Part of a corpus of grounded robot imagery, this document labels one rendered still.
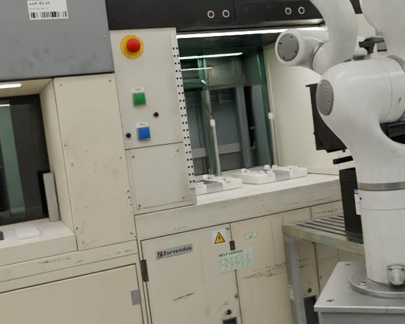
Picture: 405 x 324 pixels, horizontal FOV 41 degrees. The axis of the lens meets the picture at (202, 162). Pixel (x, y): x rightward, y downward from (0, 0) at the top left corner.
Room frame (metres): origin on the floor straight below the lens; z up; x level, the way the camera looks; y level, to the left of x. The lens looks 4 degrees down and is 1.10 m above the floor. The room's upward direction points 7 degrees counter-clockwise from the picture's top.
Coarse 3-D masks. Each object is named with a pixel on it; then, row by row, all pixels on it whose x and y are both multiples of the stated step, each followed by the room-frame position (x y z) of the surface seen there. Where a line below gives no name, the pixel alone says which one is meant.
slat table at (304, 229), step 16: (288, 224) 1.66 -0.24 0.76; (304, 224) 1.63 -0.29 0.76; (320, 224) 1.60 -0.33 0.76; (336, 224) 1.58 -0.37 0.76; (288, 240) 1.65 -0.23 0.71; (320, 240) 1.48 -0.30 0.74; (336, 240) 1.41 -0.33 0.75; (352, 240) 1.36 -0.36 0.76; (288, 256) 1.65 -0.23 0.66; (288, 272) 1.67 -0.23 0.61; (304, 320) 1.66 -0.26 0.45
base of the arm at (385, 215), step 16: (368, 192) 0.97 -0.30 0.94; (384, 192) 0.95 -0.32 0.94; (400, 192) 0.94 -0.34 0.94; (368, 208) 0.98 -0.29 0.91; (384, 208) 0.95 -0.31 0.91; (400, 208) 0.94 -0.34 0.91; (368, 224) 0.98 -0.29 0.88; (384, 224) 0.95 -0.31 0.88; (400, 224) 0.94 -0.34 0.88; (368, 240) 0.99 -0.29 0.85; (384, 240) 0.96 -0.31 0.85; (400, 240) 0.94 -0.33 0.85; (368, 256) 0.99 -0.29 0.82; (384, 256) 0.96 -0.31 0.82; (400, 256) 0.95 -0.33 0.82; (368, 272) 1.00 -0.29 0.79; (384, 272) 0.96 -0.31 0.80; (400, 272) 0.93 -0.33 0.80; (368, 288) 0.96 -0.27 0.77; (384, 288) 0.95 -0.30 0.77; (400, 288) 0.94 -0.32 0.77
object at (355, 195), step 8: (352, 168) 1.50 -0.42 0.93; (344, 176) 1.45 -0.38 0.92; (352, 176) 1.42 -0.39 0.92; (344, 184) 1.46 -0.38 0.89; (352, 184) 1.42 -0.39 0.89; (344, 192) 1.46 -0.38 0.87; (352, 192) 1.43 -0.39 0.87; (344, 200) 1.47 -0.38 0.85; (352, 200) 1.43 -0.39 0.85; (344, 208) 1.47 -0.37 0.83; (352, 208) 1.43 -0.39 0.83; (344, 216) 1.47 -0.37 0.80; (352, 216) 1.44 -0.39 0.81; (360, 216) 1.41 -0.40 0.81; (352, 224) 1.44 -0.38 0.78; (360, 224) 1.41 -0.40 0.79; (352, 232) 1.45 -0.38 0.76; (360, 232) 1.41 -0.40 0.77
